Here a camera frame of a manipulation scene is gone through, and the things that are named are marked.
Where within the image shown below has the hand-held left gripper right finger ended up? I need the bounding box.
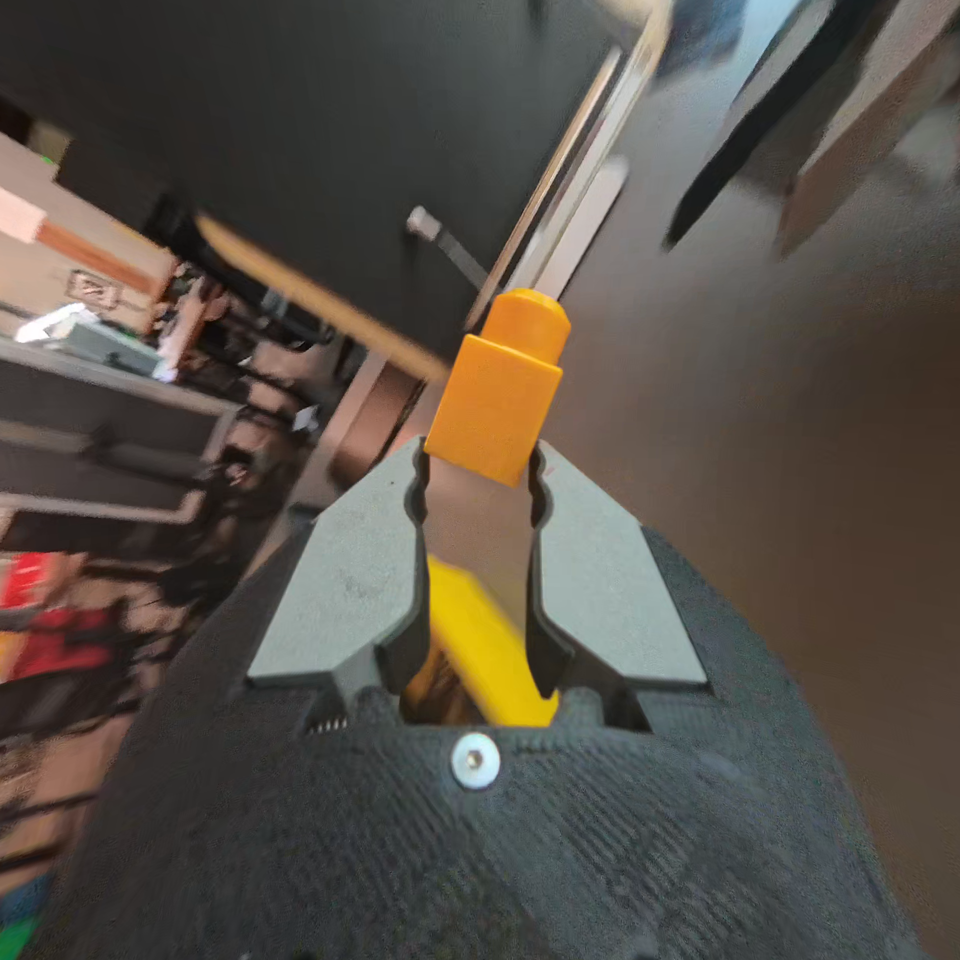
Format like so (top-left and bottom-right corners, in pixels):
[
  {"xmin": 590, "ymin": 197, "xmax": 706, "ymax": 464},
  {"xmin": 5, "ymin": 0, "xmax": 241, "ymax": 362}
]
[{"xmin": 525, "ymin": 441, "xmax": 711, "ymax": 700}]

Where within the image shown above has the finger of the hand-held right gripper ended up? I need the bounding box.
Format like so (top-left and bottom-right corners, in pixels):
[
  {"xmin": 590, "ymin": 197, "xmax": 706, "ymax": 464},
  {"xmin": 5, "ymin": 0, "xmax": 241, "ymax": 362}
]
[
  {"xmin": 776, "ymin": 0, "xmax": 960, "ymax": 261},
  {"xmin": 661, "ymin": 0, "xmax": 846, "ymax": 252}
]

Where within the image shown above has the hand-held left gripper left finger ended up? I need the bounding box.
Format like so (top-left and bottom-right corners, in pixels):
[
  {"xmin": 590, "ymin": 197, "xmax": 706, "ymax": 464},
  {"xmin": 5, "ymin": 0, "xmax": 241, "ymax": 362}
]
[{"xmin": 246, "ymin": 437, "xmax": 432, "ymax": 697}]

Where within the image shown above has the orange plastic block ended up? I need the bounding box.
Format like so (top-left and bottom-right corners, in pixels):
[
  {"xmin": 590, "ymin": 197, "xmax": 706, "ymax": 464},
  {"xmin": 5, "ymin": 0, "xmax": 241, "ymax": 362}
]
[{"xmin": 422, "ymin": 288, "xmax": 573, "ymax": 489}]

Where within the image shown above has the yellow box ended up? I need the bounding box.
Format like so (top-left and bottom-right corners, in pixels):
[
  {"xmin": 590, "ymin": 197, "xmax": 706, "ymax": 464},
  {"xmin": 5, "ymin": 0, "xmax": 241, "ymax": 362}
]
[{"xmin": 399, "ymin": 558, "xmax": 561, "ymax": 730}]

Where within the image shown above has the red container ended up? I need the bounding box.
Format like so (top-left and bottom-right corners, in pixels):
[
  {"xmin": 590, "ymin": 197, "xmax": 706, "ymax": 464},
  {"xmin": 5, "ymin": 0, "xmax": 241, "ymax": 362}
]
[{"xmin": 0, "ymin": 551, "xmax": 125, "ymax": 684}]

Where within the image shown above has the black board with wooden frame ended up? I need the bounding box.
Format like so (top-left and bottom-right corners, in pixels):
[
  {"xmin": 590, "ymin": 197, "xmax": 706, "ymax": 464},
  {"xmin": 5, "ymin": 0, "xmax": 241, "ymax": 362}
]
[{"xmin": 0, "ymin": 0, "xmax": 676, "ymax": 381}]

